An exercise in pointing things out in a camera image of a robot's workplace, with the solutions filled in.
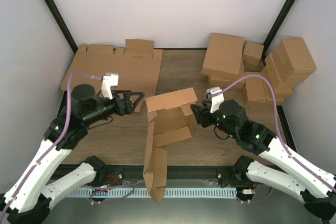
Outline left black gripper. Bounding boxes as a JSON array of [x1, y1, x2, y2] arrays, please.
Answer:
[[84, 89, 145, 125]]

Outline brown cardboard box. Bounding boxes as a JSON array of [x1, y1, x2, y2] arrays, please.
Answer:
[[143, 88, 197, 202]]

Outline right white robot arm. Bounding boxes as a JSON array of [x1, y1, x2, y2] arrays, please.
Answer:
[[191, 100, 335, 220]]

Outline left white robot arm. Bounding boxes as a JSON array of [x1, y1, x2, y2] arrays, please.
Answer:
[[1, 84, 144, 223]]

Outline middle folded cardboard box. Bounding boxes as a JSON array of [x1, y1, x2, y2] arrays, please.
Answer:
[[243, 77, 267, 105]]

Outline large folded cardboard box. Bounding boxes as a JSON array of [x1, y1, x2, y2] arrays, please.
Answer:
[[201, 33, 244, 79]]

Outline small folded cardboard box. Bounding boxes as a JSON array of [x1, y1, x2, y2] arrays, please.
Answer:
[[243, 41, 264, 66]]

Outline low cardboard box stack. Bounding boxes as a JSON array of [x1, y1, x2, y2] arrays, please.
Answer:
[[266, 96, 286, 106]]

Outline tall folded cardboard box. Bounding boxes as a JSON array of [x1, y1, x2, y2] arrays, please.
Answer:
[[276, 37, 316, 80]]

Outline leaning folded cardboard box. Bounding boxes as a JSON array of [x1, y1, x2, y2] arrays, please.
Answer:
[[261, 49, 294, 99]]

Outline flat cardboard sheet stack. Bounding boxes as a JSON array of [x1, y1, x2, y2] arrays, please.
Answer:
[[60, 39, 163, 98]]

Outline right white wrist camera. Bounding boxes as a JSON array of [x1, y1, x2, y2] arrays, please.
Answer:
[[206, 87, 224, 113]]

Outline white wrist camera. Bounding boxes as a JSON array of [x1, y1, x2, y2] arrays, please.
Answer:
[[206, 87, 224, 113], [101, 73, 119, 100]]

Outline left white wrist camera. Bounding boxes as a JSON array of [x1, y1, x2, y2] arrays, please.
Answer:
[[101, 73, 119, 100]]

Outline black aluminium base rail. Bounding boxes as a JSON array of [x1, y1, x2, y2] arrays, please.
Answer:
[[107, 165, 250, 185]]

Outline light blue slotted cable duct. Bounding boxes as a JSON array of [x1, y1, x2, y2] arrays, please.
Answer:
[[68, 187, 237, 199]]

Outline left black frame post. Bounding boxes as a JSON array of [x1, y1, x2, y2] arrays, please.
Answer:
[[44, 0, 78, 53]]

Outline black frame post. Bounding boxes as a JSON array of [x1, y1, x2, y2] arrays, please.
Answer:
[[263, 0, 296, 52], [44, 0, 78, 53]]

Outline right black frame post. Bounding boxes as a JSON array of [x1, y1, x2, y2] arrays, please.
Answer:
[[263, 0, 296, 52]]

